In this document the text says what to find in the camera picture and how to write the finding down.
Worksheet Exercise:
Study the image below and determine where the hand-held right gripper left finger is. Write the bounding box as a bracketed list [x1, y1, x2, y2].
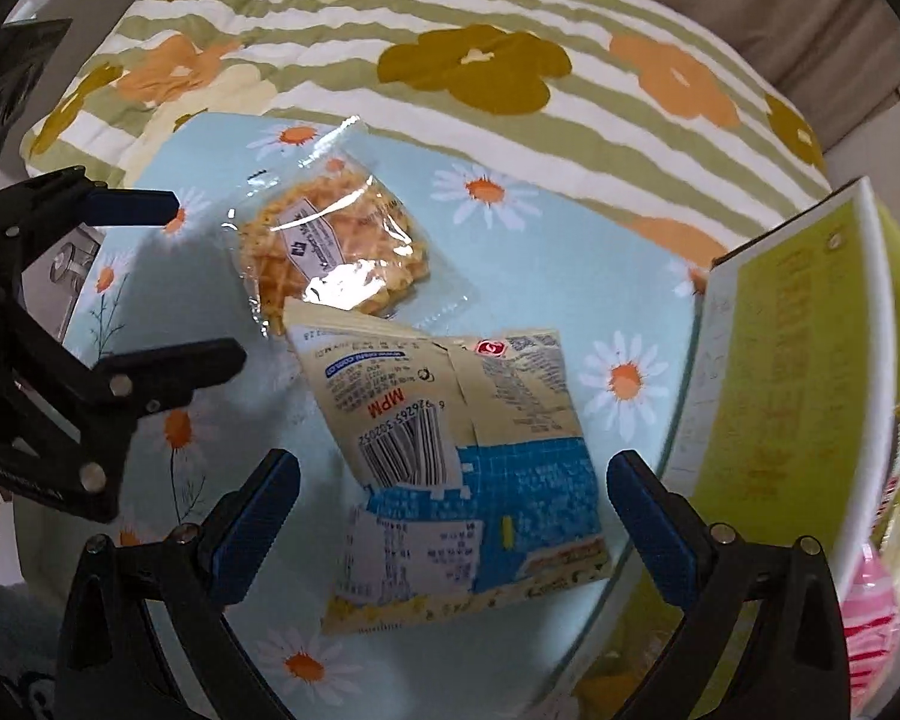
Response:
[56, 448, 302, 720]

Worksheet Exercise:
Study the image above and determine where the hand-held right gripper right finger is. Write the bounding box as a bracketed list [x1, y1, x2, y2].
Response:
[606, 450, 853, 720]

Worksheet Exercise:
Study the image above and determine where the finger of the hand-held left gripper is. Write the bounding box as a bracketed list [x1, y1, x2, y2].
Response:
[0, 165, 182, 263]
[0, 337, 248, 526]

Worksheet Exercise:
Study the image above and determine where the cream and blue snack packet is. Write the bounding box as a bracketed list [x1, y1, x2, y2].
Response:
[281, 296, 614, 638]

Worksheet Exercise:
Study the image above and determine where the yellow-green storage box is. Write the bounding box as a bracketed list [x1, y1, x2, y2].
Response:
[570, 176, 900, 720]

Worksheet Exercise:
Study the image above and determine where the clear waffle packet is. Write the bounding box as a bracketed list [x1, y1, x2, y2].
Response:
[221, 115, 479, 340]

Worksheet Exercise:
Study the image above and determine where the grey metal object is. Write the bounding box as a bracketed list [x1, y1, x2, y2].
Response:
[41, 223, 110, 347]

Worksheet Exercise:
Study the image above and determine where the pink striped snack packet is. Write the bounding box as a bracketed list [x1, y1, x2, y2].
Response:
[838, 544, 900, 700]

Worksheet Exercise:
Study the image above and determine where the grey blue fabric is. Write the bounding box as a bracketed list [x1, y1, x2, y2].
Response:
[0, 577, 72, 720]

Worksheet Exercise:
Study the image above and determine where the floral striped blanket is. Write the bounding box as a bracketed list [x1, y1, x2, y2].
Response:
[26, 0, 833, 275]

